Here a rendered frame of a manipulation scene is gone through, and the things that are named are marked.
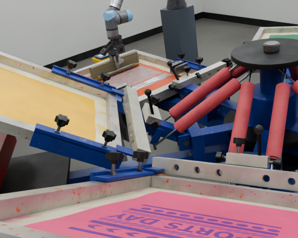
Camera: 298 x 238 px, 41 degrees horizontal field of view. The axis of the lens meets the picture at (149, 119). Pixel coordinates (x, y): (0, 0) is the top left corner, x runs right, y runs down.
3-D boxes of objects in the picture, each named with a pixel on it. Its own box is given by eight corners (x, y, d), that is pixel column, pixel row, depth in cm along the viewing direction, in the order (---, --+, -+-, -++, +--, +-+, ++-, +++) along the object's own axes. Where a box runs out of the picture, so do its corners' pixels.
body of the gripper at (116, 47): (125, 53, 258) (123, 35, 253) (114, 56, 254) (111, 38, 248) (119, 51, 264) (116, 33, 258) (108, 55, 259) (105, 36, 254)
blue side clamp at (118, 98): (99, 101, 230) (96, 90, 227) (106, 98, 232) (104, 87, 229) (128, 116, 207) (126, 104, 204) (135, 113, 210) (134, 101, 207)
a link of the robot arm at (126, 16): (122, 8, 261) (109, 12, 255) (133, 9, 253) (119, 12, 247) (124, 20, 264) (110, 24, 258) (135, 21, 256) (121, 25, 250)
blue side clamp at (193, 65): (173, 70, 257) (171, 60, 253) (179, 68, 259) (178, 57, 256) (205, 80, 234) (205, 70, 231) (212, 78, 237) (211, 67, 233)
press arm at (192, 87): (178, 93, 212) (176, 84, 210) (186, 89, 215) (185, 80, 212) (200, 102, 199) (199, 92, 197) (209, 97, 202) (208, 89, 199)
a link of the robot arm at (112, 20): (118, 10, 246) (108, 13, 241) (121, 28, 251) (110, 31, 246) (111, 9, 251) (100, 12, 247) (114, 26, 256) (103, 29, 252)
